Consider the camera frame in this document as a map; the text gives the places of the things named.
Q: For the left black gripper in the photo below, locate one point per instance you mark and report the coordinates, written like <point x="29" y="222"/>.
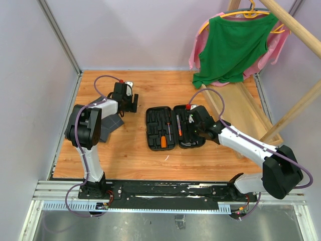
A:
<point x="132" y="106"/>

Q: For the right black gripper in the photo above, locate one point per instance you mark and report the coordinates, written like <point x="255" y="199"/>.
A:
<point x="191" y="121"/>

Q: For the claw hammer black handle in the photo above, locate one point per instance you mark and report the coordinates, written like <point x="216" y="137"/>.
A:
<point x="190" y="142"/>

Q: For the black-handled screwdriver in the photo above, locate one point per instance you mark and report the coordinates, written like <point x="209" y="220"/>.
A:
<point x="169" y="129"/>

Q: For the black plastic tool case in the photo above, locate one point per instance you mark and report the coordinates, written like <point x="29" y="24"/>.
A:
<point x="156" y="126"/>

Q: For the orange-handled screwdriver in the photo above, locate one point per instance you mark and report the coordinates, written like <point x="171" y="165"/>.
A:
<point x="163" y="142"/>

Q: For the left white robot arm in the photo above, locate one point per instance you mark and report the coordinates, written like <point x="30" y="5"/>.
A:
<point x="94" y="184"/>

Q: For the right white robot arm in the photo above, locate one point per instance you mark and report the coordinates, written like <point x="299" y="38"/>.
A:
<point x="280" y="172"/>

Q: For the grey checked cloth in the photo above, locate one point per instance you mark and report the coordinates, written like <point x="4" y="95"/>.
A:
<point x="110" y="125"/>

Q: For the wooden tray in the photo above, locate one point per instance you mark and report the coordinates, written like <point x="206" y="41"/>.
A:
<point x="243" y="108"/>

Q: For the green sleeveless shirt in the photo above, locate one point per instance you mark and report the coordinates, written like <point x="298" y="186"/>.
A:
<point x="231" y="48"/>

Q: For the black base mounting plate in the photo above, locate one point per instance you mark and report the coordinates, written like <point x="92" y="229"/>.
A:
<point x="164" y="195"/>

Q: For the pink shirt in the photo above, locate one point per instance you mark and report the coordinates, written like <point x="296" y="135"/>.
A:
<point x="275" y="43"/>

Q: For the yellow clothes hanger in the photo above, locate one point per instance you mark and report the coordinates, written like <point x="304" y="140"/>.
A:
<point x="250" y="13"/>

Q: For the aluminium frame rail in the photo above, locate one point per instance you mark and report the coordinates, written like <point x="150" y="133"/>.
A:
<point x="59" y="35"/>

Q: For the wooden rack frame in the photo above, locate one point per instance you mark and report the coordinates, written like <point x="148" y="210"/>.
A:
<point x="292" y="87"/>

